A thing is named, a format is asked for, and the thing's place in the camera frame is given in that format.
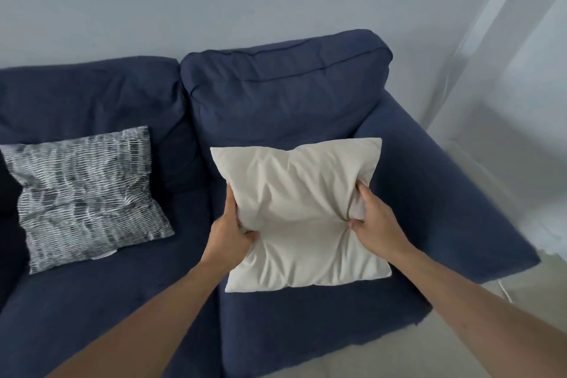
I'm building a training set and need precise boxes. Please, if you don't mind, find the person's right hand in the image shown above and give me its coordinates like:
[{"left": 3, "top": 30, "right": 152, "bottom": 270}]
[{"left": 348, "top": 180, "right": 416, "bottom": 264}]

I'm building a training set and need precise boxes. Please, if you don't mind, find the person's left hand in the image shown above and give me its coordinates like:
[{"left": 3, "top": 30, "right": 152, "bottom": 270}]
[{"left": 201, "top": 183, "right": 260, "bottom": 276}]

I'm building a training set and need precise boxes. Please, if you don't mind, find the beige plain throw pillow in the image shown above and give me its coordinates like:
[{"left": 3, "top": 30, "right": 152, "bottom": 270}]
[{"left": 209, "top": 138, "right": 393, "bottom": 294}]

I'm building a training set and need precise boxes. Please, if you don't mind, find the person's left forearm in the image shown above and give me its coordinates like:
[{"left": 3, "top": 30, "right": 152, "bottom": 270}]
[{"left": 44, "top": 258, "right": 227, "bottom": 378}]

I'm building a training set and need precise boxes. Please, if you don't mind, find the person's right forearm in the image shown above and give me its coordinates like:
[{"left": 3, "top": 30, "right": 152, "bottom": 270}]
[{"left": 390, "top": 246, "right": 567, "bottom": 378}]

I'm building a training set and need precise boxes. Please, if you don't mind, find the dark blue fabric sofa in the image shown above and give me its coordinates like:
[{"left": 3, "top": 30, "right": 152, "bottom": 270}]
[{"left": 0, "top": 29, "right": 542, "bottom": 378}]

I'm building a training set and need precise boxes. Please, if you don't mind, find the dark blue sofa back cushion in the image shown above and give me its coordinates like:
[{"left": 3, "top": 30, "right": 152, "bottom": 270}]
[
  {"left": 0, "top": 55, "right": 192, "bottom": 197},
  {"left": 180, "top": 29, "right": 394, "bottom": 179}
]

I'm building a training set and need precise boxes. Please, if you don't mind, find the grey white patterned throw pillow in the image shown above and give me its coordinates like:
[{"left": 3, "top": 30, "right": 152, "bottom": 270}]
[{"left": 0, "top": 126, "right": 175, "bottom": 275}]

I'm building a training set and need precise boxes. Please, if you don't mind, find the sheer white curtain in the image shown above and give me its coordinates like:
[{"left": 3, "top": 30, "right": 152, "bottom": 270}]
[{"left": 424, "top": 0, "right": 567, "bottom": 255}]

